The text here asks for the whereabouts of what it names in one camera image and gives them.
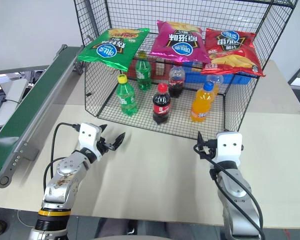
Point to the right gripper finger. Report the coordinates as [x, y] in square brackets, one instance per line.
[200, 138]

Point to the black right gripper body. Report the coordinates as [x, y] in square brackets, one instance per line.
[210, 150]

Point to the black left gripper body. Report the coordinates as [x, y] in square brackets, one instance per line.
[104, 146]

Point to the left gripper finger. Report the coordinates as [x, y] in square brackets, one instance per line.
[104, 128]
[119, 140]

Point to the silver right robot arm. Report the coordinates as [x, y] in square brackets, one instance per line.
[236, 192]

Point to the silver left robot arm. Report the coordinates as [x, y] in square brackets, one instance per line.
[62, 180]

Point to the green conveyor belt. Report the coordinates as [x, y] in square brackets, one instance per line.
[40, 117]
[27, 100]

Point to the orange soda bottle blue cap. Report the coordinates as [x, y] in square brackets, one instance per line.
[201, 105]

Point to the green soda bottle yellow cap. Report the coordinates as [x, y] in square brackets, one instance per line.
[126, 100]

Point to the full cola bottle red cap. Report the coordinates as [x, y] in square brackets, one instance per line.
[161, 105]

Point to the orange soda bottle clear top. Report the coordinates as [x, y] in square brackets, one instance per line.
[216, 86]

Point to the half-empty cola bottle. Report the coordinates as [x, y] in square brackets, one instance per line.
[176, 86]

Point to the red box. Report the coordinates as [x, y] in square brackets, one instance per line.
[133, 67]

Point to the blue plastic crate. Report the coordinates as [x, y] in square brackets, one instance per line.
[237, 79]

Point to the green potato chip bag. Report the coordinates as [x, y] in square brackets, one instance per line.
[110, 51]

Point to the black shoe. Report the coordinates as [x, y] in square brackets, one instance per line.
[132, 227]

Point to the red potato chip bag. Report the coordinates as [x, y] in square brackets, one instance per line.
[230, 56]

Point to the grey side table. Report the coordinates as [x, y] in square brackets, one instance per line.
[15, 90]

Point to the magenta potato chip bag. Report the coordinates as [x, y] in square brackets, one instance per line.
[180, 42]

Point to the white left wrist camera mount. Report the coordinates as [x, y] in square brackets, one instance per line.
[88, 135]

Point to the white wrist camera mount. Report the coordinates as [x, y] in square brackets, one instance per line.
[88, 135]
[228, 147]

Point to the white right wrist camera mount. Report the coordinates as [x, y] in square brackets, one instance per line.
[228, 147]

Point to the grey metal mounting bracket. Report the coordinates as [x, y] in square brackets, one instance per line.
[27, 151]

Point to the grey metal post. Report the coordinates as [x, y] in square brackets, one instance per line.
[91, 20]

